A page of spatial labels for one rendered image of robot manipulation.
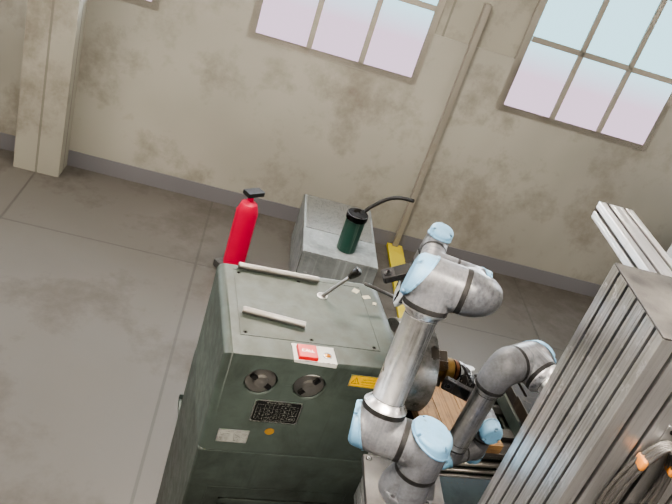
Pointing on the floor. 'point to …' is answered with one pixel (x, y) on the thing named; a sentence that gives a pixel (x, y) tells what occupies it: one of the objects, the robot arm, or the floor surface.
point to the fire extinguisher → (241, 229)
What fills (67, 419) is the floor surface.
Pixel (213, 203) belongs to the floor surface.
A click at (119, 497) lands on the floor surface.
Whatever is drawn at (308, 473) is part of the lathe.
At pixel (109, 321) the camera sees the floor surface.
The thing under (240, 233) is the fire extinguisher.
